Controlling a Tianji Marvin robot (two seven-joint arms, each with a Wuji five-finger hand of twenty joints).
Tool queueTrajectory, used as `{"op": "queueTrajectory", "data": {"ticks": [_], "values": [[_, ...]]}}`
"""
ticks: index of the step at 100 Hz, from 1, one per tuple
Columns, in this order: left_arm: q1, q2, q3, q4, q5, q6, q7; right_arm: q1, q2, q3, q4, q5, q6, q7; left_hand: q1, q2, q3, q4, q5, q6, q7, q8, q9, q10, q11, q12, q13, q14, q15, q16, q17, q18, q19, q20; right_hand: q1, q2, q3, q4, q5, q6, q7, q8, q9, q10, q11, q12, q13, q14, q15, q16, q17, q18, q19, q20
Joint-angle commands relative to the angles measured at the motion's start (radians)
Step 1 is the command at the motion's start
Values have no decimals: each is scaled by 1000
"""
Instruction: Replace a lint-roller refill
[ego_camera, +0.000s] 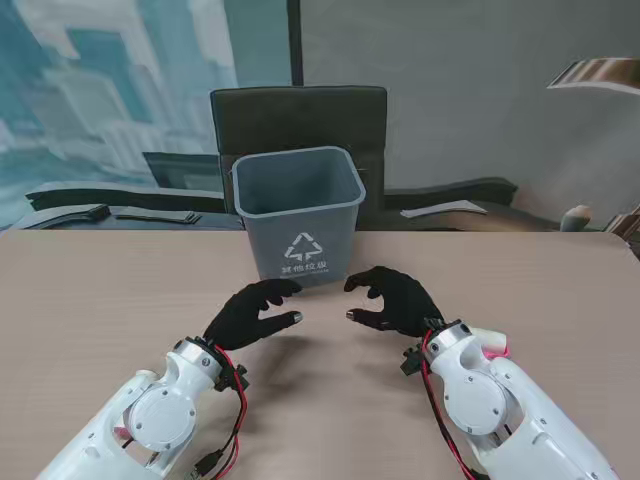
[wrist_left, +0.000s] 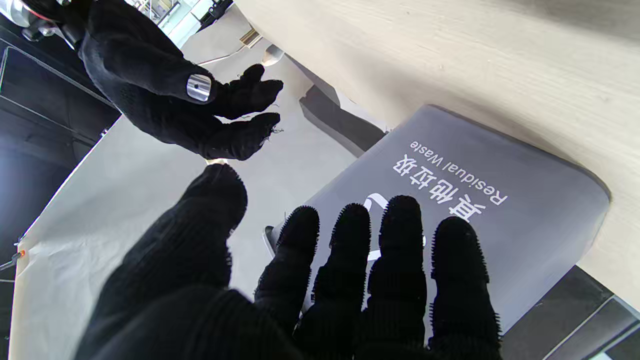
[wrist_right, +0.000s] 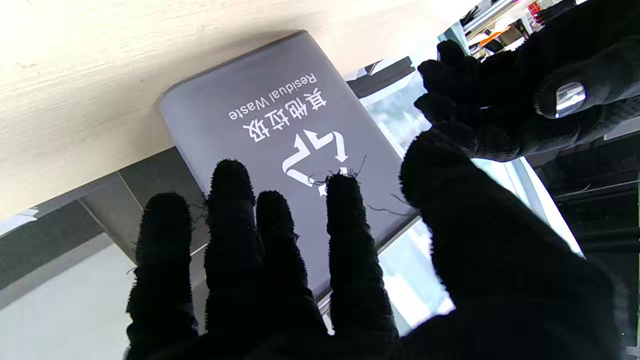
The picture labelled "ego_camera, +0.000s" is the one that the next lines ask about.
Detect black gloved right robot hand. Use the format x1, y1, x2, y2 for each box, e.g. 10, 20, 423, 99
343, 265, 446, 346

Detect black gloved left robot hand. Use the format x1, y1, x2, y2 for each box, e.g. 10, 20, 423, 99
202, 278, 305, 354

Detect grey plastic waste bin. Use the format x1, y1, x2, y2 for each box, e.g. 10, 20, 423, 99
229, 145, 367, 290

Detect white paper sheet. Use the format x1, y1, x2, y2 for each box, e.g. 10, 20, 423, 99
399, 199, 489, 220

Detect dark paper stack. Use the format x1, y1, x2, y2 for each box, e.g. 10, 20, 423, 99
114, 208, 202, 225

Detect black curved desk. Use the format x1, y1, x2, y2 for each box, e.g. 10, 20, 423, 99
9, 177, 564, 232

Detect black office chair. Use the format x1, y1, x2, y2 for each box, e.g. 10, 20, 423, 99
209, 85, 389, 229

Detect brown wooden furniture piece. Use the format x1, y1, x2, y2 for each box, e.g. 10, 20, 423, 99
607, 212, 640, 236

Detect brown curved wooden board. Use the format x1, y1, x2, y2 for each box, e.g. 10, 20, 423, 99
545, 57, 640, 96

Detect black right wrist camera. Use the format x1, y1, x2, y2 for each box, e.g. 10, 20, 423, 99
399, 344, 426, 375

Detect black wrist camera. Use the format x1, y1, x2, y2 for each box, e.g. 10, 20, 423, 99
214, 362, 250, 394
399, 344, 426, 375

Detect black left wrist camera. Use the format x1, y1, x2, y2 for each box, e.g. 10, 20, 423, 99
214, 362, 250, 394

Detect red black right arm cable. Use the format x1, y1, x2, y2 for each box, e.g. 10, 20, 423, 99
419, 329, 486, 480

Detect black window post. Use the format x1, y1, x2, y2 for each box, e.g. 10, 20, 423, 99
287, 0, 305, 87

